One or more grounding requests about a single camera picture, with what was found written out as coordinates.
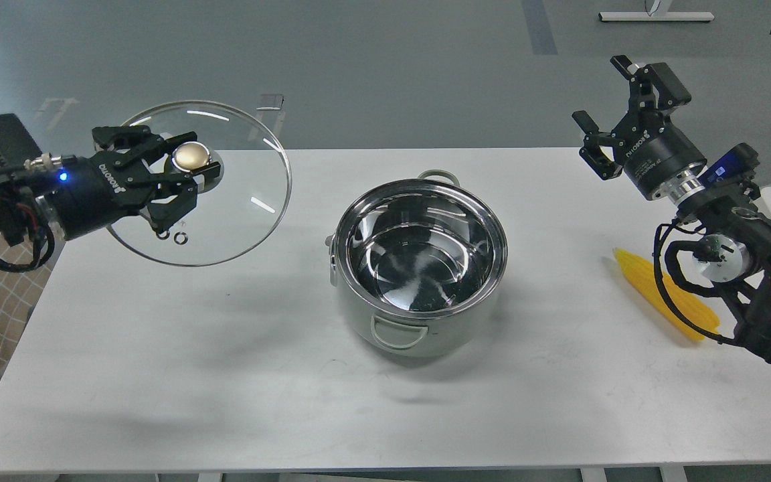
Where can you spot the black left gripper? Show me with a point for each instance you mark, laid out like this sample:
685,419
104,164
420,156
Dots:
116,182

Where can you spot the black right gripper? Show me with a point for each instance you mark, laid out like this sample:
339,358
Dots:
650,149

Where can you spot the glass pot lid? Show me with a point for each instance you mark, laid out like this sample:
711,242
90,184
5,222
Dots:
238,204

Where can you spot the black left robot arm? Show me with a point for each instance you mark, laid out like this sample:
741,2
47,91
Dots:
27,233

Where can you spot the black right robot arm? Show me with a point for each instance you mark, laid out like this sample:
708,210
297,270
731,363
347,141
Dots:
719,243

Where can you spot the stainless steel cooking pot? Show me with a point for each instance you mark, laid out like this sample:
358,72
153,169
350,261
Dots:
416,264

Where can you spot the white stand base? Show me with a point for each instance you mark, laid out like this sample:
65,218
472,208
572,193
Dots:
657,11

